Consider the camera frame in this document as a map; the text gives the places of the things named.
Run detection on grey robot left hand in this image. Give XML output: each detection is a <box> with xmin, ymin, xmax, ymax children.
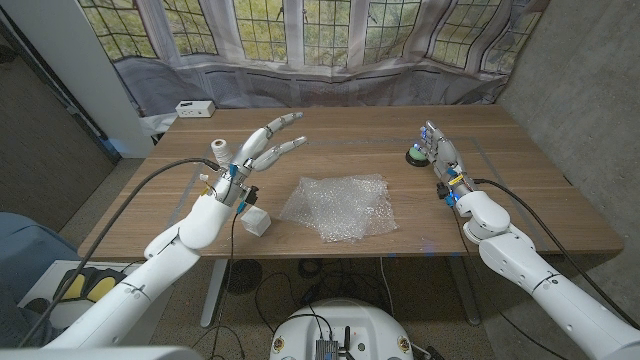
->
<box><xmin>212</xmin><ymin>111</ymin><xmax>309</xmax><ymax>207</ymax></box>

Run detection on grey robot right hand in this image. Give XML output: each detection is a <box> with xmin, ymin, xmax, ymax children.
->
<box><xmin>412</xmin><ymin>119</ymin><xmax>476</xmax><ymax>201</ymax></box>

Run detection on clear bubble wrap sheet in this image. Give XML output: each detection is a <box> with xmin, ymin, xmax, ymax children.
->
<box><xmin>278</xmin><ymin>173</ymin><xmax>400</xmax><ymax>245</ymax></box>

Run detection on green button black base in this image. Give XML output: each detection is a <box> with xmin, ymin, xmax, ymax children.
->
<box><xmin>404</xmin><ymin>144</ymin><xmax>431</xmax><ymax>168</ymax></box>

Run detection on white thread spool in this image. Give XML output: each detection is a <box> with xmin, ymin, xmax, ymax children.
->
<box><xmin>210</xmin><ymin>138</ymin><xmax>235</xmax><ymax>169</ymax></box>

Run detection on white cube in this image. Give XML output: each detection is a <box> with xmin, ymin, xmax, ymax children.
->
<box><xmin>240</xmin><ymin>205</ymin><xmax>272</xmax><ymax>238</ymax></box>

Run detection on white power strip box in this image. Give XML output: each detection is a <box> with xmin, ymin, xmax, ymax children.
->
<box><xmin>174</xmin><ymin>100</ymin><xmax>216</xmax><ymax>119</ymax></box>

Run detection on printed window backdrop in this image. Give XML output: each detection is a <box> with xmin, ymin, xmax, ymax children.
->
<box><xmin>77</xmin><ymin>0</ymin><xmax>551</xmax><ymax>117</ymax></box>

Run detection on black round floor disc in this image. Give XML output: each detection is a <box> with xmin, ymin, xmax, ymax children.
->
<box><xmin>223</xmin><ymin>258</ymin><xmax>264</xmax><ymax>296</ymax></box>

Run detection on grey table leg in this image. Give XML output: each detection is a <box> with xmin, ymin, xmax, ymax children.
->
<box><xmin>447</xmin><ymin>257</ymin><xmax>482</xmax><ymax>326</ymax></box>

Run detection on white table leg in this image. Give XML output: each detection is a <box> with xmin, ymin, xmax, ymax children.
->
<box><xmin>199</xmin><ymin>258</ymin><xmax>229</xmax><ymax>327</ymax></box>

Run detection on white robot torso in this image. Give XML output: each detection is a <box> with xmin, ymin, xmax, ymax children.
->
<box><xmin>268</xmin><ymin>298</ymin><xmax>415</xmax><ymax>360</ymax></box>

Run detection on black yellow foot pedal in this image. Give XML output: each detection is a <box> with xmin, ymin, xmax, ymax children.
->
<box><xmin>55</xmin><ymin>272</ymin><xmax>90</xmax><ymax>301</ymax></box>
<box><xmin>85</xmin><ymin>269</ymin><xmax>126</xmax><ymax>304</ymax></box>

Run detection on grey electronics box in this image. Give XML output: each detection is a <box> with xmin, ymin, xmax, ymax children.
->
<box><xmin>314</xmin><ymin>338</ymin><xmax>341</xmax><ymax>360</ymax></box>

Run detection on white floor mat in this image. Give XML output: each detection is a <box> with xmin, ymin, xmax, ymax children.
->
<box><xmin>17</xmin><ymin>258</ymin><xmax>151</xmax><ymax>331</ymax></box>

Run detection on blue upholstered seat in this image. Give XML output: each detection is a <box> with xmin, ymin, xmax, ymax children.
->
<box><xmin>0</xmin><ymin>212</ymin><xmax>81</xmax><ymax>301</ymax></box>

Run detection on dark shoe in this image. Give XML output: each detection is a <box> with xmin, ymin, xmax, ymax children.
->
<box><xmin>23</xmin><ymin>297</ymin><xmax>52</xmax><ymax>316</ymax></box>

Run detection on person leg blue jeans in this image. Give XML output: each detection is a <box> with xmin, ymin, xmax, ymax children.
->
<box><xmin>0</xmin><ymin>289</ymin><xmax>54</xmax><ymax>349</ymax></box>

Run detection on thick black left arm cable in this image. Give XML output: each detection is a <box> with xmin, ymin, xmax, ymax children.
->
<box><xmin>17</xmin><ymin>157</ymin><xmax>224</xmax><ymax>349</ymax></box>

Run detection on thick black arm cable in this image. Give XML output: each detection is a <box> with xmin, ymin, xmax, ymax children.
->
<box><xmin>17</xmin><ymin>157</ymin><xmax>224</xmax><ymax>349</ymax></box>
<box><xmin>472</xmin><ymin>178</ymin><xmax>640</xmax><ymax>331</ymax></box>

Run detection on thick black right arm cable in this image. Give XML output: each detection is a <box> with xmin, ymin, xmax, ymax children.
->
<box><xmin>472</xmin><ymin>178</ymin><xmax>640</xmax><ymax>331</ymax></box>

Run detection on black floor cable tangle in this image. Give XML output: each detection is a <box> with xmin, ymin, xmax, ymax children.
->
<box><xmin>254</xmin><ymin>257</ymin><xmax>396</xmax><ymax>336</ymax></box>

